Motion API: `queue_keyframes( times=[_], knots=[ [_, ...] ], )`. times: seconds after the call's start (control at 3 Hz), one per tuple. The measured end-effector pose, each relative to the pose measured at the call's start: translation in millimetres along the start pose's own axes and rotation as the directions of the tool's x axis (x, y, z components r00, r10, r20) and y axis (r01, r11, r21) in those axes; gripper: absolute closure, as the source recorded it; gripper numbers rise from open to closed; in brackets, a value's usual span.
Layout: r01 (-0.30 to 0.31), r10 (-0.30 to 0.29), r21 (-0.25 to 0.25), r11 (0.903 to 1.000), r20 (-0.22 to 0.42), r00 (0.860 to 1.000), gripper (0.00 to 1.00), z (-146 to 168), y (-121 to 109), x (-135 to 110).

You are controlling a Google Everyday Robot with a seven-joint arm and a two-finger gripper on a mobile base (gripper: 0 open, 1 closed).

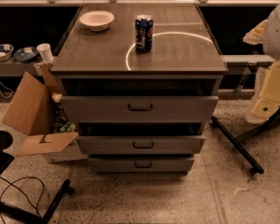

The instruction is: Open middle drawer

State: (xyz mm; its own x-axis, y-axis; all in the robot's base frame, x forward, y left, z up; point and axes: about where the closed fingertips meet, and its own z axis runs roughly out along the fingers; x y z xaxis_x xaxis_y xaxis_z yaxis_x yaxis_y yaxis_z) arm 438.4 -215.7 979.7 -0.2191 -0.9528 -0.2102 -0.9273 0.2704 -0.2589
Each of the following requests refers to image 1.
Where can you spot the open cardboard box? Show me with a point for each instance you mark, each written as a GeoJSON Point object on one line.
{"type": "Point", "coordinates": [31, 112]}

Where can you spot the blue soda can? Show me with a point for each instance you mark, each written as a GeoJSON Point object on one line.
{"type": "Point", "coordinates": [143, 33]}

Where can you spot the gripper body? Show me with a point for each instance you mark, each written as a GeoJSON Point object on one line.
{"type": "Point", "coordinates": [278, 36]}

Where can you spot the green snack bag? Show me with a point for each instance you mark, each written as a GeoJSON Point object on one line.
{"type": "Point", "coordinates": [67, 127]}

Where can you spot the blue bowl on shelf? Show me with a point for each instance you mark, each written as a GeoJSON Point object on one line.
{"type": "Point", "coordinates": [26, 55]}

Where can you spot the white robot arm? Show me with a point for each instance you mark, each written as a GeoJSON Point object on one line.
{"type": "Point", "coordinates": [267, 33]}

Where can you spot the grey top drawer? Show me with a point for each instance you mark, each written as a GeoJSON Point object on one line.
{"type": "Point", "coordinates": [139, 109]}

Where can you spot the grey drawer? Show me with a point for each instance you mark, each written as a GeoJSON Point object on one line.
{"type": "Point", "coordinates": [140, 145]}
{"type": "Point", "coordinates": [139, 165]}
{"type": "Point", "coordinates": [139, 109]}

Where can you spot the white bowl on cabinet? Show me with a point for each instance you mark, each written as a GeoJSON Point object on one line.
{"type": "Point", "coordinates": [97, 21]}

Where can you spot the white paper cup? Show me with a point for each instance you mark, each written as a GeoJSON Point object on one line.
{"type": "Point", "coordinates": [45, 52]}

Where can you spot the grey bottom drawer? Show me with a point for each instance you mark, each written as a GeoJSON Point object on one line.
{"type": "Point", "coordinates": [139, 165]}

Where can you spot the grey drawer cabinet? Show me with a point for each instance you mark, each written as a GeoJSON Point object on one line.
{"type": "Point", "coordinates": [183, 61]}

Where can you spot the white patterned bowl on shelf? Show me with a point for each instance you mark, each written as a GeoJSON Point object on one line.
{"type": "Point", "coordinates": [5, 52]}

